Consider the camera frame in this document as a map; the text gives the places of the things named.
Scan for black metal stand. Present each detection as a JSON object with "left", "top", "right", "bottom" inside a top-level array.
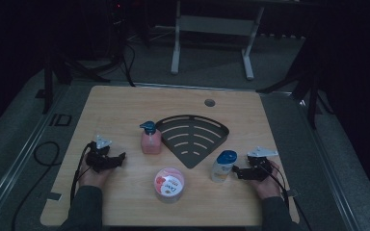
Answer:
[
  {"left": 255, "top": 41, "right": 335, "bottom": 129},
  {"left": 35, "top": 47, "right": 112, "bottom": 115}
]

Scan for person's right hand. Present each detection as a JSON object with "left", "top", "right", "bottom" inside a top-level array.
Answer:
[{"left": 252, "top": 161, "right": 282, "bottom": 200}]

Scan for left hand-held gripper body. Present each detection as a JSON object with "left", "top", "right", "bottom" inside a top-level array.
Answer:
[{"left": 85, "top": 135, "right": 119, "bottom": 173}]

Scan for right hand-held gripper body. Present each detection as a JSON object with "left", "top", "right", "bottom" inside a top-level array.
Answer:
[{"left": 245, "top": 146, "right": 278, "bottom": 182}]

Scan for black slotted corner rack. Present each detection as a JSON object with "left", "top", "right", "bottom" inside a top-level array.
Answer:
[{"left": 155, "top": 114, "right": 230, "bottom": 169}]

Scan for pink pump soap bottle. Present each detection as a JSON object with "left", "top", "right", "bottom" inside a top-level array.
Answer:
[{"left": 139, "top": 120, "right": 163, "bottom": 156}]

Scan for clear bottle with blue cap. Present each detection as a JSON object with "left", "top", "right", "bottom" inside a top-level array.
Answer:
[{"left": 210, "top": 149, "right": 239, "bottom": 184}]

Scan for round pink cream tub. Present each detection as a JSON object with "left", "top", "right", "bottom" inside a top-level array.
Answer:
[{"left": 153, "top": 167, "right": 186, "bottom": 204}]

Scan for black floor cable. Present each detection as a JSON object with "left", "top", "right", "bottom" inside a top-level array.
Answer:
[{"left": 11, "top": 141, "right": 62, "bottom": 231}]

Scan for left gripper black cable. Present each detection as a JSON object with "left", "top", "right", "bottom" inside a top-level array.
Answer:
[{"left": 70, "top": 143, "right": 93, "bottom": 206}]

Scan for white desk frame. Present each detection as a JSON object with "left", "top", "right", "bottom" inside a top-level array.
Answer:
[{"left": 170, "top": 0, "right": 266, "bottom": 81}]

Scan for person's left hand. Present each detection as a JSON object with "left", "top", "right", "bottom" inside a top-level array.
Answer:
[{"left": 77, "top": 158, "right": 114, "bottom": 189}]

